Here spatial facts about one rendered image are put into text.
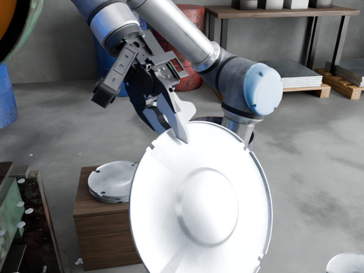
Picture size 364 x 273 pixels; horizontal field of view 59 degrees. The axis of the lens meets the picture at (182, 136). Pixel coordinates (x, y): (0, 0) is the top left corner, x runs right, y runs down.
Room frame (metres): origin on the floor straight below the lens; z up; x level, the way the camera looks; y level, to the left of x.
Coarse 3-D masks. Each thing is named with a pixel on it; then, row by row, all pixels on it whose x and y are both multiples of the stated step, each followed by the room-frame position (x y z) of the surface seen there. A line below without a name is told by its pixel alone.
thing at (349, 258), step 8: (336, 256) 0.90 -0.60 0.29; (344, 256) 0.90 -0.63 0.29; (352, 256) 0.90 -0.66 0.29; (360, 256) 0.90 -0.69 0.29; (328, 264) 0.86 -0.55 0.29; (336, 264) 0.86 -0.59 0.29; (344, 264) 0.86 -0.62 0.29; (352, 264) 0.86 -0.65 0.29; (360, 264) 0.86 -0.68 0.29; (336, 272) 0.82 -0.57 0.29; (344, 272) 0.82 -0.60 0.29; (352, 272) 0.82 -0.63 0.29; (360, 272) 0.82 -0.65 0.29
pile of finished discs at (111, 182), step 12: (96, 168) 1.36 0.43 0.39; (108, 168) 1.36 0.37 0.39; (120, 168) 1.36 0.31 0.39; (132, 168) 1.36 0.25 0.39; (96, 180) 1.26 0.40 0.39; (108, 180) 1.25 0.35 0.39; (120, 180) 1.25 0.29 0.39; (96, 192) 1.16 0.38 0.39; (108, 192) 1.17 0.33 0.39; (120, 192) 1.17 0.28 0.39
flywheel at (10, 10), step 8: (0, 0) 1.07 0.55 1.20; (8, 0) 1.07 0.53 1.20; (16, 0) 1.07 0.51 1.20; (24, 0) 1.17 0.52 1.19; (0, 8) 1.07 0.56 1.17; (8, 8) 1.07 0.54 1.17; (16, 8) 1.09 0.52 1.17; (0, 16) 1.07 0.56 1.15; (8, 16) 1.07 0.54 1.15; (16, 16) 1.12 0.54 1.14; (0, 24) 1.06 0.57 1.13; (8, 24) 1.07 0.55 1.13; (0, 32) 1.06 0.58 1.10; (8, 32) 1.11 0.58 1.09; (0, 40) 1.06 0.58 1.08
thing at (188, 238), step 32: (192, 128) 0.50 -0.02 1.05; (224, 128) 0.53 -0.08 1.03; (160, 160) 0.43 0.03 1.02; (192, 160) 0.46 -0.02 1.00; (224, 160) 0.49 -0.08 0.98; (256, 160) 0.52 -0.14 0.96; (160, 192) 0.40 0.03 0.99; (192, 192) 0.42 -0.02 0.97; (224, 192) 0.45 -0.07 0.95; (256, 192) 0.49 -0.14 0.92; (160, 224) 0.37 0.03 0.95; (192, 224) 0.38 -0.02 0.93; (224, 224) 0.41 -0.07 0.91; (256, 224) 0.44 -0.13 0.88; (160, 256) 0.34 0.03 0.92; (192, 256) 0.36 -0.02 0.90; (224, 256) 0.38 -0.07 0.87
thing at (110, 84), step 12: (132, 48) 0.53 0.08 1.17; (120, 60) 0.50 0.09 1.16; (132, 60) 0.51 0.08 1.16; (108, 72) 0.47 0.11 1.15; (120, 72) 0.48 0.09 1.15; (96, 84) 0.46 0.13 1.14; (108, 84) 0.45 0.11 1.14; (120, 84) 0.46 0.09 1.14; (96, 96) 0.45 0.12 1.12; (108, 96) 0.44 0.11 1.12
